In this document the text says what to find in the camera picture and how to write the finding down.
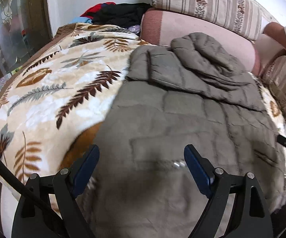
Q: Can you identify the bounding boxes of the olive quilted puffer jacket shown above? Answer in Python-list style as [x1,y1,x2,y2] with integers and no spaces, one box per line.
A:
[76,32,286,237]

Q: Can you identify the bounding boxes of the striped floral back cushion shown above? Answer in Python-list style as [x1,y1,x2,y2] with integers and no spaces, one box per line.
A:
[150,0,276,41]

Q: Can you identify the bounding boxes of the black cable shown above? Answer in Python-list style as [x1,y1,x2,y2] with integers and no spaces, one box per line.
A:
[0,140,65,224]

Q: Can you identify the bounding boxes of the glass panel door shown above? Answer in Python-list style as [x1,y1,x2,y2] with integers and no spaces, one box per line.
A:
[0,0,52,75]

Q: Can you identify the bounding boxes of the leaf pattern fleece blanket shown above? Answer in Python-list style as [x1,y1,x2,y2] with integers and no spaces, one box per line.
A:
[0,22,286,213]

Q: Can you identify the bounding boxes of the pink folded blanket roll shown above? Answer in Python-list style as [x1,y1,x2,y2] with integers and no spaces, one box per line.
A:
[140,8,261,76]

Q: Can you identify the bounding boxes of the black and red clothes pile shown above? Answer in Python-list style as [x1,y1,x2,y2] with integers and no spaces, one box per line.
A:
[70,2,152,29]

